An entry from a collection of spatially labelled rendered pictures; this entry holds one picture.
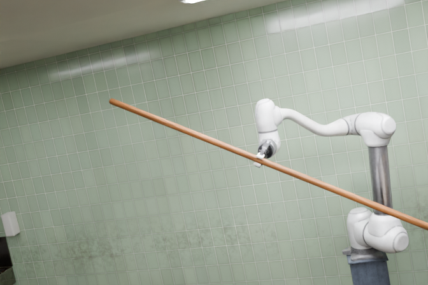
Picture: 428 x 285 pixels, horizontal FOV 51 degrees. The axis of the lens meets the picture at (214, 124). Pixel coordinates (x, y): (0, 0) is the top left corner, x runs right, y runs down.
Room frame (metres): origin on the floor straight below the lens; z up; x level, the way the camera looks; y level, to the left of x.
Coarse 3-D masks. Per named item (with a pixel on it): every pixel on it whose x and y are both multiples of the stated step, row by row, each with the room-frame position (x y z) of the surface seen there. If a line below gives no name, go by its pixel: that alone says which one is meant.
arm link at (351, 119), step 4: (348, 116) 2.52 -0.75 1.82; (352, 116) 2.49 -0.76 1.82; (356, 116) 2.47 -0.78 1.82; (348, 120) 2.49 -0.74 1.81; (352, 120) 2.47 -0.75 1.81; (348, 124) 2.48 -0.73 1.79; (352, 124) 2.47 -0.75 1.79; (352, 128) 2.47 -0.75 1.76; (348, 132) 2.48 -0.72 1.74; (352, 132) 2.49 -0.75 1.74; (356, 132) 2.46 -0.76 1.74
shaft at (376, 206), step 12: (132, 108) 2.19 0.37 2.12; (156, 120) 2.16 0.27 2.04; (168, 120) 2.15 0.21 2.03; (192, 132) 2.11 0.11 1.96; (216, 144) 2.08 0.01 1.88; (228, 144) 2.07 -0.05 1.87; (252, 156) 2.03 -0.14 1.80; (276, 168) 2.00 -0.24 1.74; (288, 168) 2.00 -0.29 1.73; (312, 180) 1.96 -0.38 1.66; (336, 192) 1.93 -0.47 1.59; (348, 192) 1.92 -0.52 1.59; (372, 204) 1.89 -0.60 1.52; (396, 216) 1.86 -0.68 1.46; (408, 216) 1.85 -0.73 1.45
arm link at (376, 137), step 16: (368, 112) 2.43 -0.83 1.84; (368, 128) 2.35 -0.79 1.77; (384, 128) 2.28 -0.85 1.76; (368, 144) 2.37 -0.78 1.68; (384, 144) 2.34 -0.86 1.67; (384, 160) 2.34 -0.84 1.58; (384, 176) 2.34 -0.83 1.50; (384, 192) 2.34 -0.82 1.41; (368, 224) 2.41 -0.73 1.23; (384, 224) 2.31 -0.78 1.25; (400, 224) 2.32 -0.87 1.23; (368, 240) 2.40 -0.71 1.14; (384, 240) 2.29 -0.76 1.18; (400, 240) 2.26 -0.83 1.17
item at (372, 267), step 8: (384, 256) 2.47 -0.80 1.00; (352, 264) 2.48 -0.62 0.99; (360, 264) 2.48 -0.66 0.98; (368, 264) 2.47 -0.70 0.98; (376, 264) 2.46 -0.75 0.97; (384, 264) 2.45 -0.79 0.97; (352, 272) 2.49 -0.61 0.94; (360, 272) 2.48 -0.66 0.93; (368, 272) 2.47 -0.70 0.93; (376, 272) 2.46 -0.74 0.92; (384, 272) 2.45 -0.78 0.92; (352, 280) 2.63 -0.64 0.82; (360, 280) 2.48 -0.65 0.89; (368, 280) 2.47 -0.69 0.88; (376, 280) 2.46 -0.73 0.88; (384, 280) 2.45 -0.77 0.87
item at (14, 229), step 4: (8, 212) 3.89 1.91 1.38; (12, 212) 3.88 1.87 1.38; (4, 216) 3.84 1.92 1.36; (8, 216) 3.83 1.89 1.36; (12, 216) 3.86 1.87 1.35; (16, 216) 3.91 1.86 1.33; (4, 220) 3.84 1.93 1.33; (8, 220) 3.83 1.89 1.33; (12, 220) 3.85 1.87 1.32; (16, 220) 3.89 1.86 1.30; (4, 224) 3.85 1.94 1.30; (8, 224) 3.84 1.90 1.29; (12, 224) 3.84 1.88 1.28; (16, 224) 3.88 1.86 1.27; (4, 228) 3.85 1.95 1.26; (8, 228) 3.84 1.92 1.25; (12, 228) 3.83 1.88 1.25; (16, 228) 3.87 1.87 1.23; (8, 232) 3.84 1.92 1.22; (12, 232) 3.83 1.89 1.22; (16, 232) 3.86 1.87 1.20; (8, 236) 3.85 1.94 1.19
